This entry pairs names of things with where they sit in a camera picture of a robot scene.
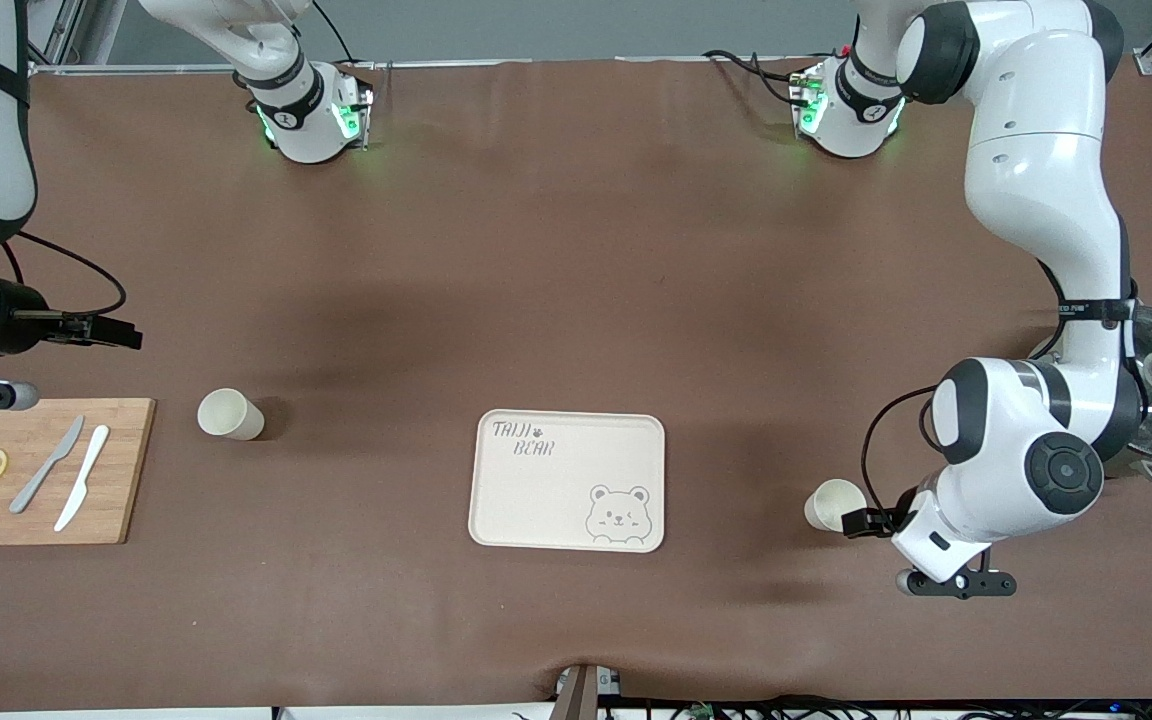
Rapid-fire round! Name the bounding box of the grey plastic knife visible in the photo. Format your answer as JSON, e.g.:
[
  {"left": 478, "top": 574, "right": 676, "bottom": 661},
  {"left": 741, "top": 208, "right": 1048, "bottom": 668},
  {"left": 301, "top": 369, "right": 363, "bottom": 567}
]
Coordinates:
[{"left": 8, "top": 415, "right": 86, "bottom": 515}]

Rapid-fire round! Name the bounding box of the white plastic knife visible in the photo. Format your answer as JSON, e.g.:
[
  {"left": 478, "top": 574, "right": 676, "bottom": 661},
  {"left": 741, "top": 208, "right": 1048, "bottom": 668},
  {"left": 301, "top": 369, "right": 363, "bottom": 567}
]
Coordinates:
[{"left": 53, "top": 424, "right": 111, "bottom": 533}]

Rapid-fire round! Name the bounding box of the black right arm base cable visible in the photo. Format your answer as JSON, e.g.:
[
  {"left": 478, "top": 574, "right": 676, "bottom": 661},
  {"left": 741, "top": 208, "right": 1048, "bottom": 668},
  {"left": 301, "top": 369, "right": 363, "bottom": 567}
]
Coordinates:
[{"left": 311, "top": 0, "right": 357, "bottom": 66}]

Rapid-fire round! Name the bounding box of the long black left arm cable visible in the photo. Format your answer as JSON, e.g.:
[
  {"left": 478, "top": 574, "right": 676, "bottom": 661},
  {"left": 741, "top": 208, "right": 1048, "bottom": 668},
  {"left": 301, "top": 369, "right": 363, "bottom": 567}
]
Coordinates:
[{"left": 861, "top": 385, "right": 942, "bottom": 521}]

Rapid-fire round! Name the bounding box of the black arm base cable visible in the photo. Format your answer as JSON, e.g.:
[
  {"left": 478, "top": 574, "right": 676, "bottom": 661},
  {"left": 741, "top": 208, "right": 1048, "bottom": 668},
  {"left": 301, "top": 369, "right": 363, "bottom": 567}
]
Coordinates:
[
  {"left": 311, "top": 0, "right": 357, "bottom": 66},
  {"left": 702, "top": 48, "right": 807, "bottom": 106}
]

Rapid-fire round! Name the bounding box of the brown table mat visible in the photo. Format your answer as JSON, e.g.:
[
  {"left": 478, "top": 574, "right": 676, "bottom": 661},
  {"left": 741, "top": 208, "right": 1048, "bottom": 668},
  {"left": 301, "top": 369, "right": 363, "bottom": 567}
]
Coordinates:
[{"left": 0, "top": 55, "right": 1152, "bottom": 713}]

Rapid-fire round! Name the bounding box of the white plastic cup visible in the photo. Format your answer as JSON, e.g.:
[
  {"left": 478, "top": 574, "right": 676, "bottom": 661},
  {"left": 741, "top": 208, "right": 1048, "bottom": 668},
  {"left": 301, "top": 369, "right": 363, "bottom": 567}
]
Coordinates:
[
  {"left": 803, "top": 478, "right": 868, "bottom": 534},
  {"left": 197, "top": 388, "right": 266, "bottom": 441}
]

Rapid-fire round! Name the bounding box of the wooden cutting board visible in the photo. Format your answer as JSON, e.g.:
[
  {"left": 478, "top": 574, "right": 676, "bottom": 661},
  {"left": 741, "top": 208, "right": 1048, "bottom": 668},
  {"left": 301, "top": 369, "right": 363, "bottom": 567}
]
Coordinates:
[{"left": 0, "top": 398, "right": 157, "bottom": 547}]

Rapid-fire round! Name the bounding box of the cream tray with bear print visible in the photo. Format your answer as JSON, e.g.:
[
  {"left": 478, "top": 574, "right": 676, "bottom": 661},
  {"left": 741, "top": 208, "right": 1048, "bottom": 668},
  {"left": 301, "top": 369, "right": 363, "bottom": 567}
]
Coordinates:
[{"left": 467, "top": 409, "right": 667, "bottom": 554}]

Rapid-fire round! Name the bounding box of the black left arm base cable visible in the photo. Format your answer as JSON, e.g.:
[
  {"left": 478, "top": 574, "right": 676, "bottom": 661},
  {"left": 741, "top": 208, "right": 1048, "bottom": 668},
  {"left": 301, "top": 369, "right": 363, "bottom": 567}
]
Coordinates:
[{"left": 702, "top": 48, "right": 807, "bottom": 106}]

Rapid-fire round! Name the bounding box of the grey metal bracket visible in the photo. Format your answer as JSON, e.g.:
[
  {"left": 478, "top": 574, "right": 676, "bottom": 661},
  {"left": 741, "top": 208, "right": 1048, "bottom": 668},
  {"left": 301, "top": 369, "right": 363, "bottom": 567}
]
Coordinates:
[{"left": 554, "top": 664, "right": 623, "bottom": 720}]

